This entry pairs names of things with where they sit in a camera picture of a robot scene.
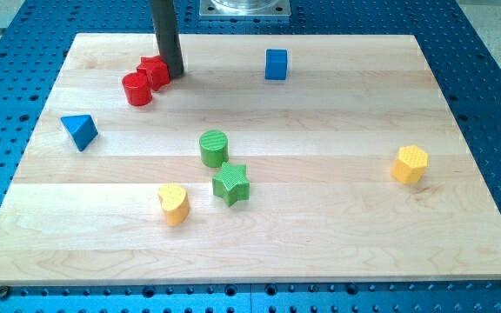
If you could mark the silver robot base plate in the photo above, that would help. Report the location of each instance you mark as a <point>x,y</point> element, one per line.
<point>244,8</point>

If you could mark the green star block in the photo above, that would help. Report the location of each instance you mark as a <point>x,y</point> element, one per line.
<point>231,183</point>

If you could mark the red star block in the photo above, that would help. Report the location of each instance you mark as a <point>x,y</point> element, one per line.
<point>156,70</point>

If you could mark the yellow hexagon block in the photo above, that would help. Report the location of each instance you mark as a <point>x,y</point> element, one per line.
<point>410,164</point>

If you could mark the light wooden board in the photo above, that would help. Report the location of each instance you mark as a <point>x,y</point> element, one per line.
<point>318,148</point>

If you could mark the yellow heart block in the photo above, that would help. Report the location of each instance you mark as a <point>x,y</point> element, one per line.
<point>174,202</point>

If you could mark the red cylinder block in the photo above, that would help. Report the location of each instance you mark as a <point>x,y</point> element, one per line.
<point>137,89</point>

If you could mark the green cylinder block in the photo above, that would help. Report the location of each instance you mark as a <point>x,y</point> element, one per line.
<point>214,148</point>

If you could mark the blue triangle block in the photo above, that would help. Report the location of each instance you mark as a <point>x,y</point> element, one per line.
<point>81,128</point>

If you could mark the blue cube block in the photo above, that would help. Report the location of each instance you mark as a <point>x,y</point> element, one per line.
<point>276,64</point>

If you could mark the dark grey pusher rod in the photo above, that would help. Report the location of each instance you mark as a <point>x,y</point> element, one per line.
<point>166,32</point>

